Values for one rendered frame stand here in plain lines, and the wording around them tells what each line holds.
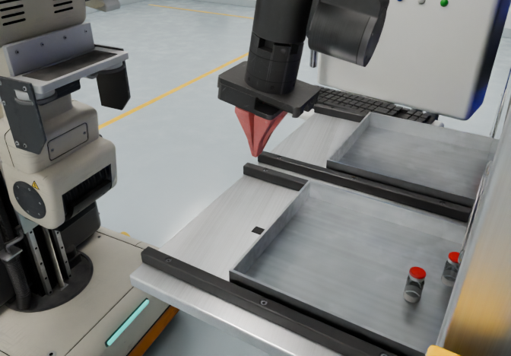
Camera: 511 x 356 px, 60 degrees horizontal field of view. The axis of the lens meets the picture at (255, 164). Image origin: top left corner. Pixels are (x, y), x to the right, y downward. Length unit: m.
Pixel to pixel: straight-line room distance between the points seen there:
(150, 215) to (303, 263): 1.67
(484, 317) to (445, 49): 1.02
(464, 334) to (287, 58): 0.30
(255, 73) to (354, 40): 0.11
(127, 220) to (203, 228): 1.55
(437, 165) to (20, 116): 0.84
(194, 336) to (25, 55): 1.12
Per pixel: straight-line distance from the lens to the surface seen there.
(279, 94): 0.49
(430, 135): 1.06
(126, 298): 1.50
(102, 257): 1.66
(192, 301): 0.63
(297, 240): 0.71
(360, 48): 0.43
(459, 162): 0.99
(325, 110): 1.12
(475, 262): 0.38
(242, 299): 0.60
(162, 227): 2.19
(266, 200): 0.80
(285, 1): 0.45
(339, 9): 0.44
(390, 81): 1.42
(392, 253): 0.71
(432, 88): 1.39
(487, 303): 0.40
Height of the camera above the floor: 1.34
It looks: 30 degrees down
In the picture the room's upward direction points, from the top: straight up
